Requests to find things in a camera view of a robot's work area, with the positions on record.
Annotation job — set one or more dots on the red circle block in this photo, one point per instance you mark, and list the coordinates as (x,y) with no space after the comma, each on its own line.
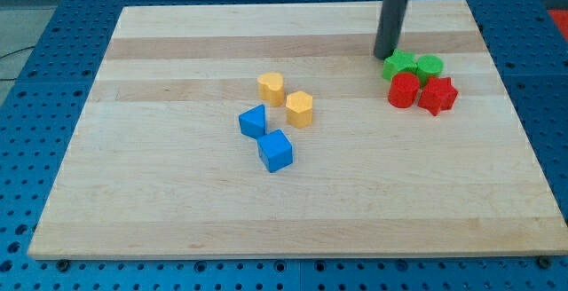
(403,89)

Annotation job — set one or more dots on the green circle block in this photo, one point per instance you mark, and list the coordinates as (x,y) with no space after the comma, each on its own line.
(427,66)

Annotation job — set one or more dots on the blue cube block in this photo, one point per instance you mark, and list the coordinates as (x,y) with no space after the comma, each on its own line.
(275,150)

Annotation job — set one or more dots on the wooden board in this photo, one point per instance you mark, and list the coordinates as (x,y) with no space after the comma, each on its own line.
(157,167)

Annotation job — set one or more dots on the yellow hexagon block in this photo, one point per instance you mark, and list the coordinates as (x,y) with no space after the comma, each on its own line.
(299,109)

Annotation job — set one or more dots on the blue triangle block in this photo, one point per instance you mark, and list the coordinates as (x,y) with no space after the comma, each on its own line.
(253,122)

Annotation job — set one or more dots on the yellow heart block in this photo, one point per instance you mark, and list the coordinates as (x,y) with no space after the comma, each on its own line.
(271,88)

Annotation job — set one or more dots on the green star block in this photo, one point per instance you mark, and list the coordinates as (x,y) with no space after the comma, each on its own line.
(400,61)

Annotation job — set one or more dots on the red star block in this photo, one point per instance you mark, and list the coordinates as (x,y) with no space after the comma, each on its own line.
(438,95)

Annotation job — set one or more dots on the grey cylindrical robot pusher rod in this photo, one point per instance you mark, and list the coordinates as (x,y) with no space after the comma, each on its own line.
(389,27)

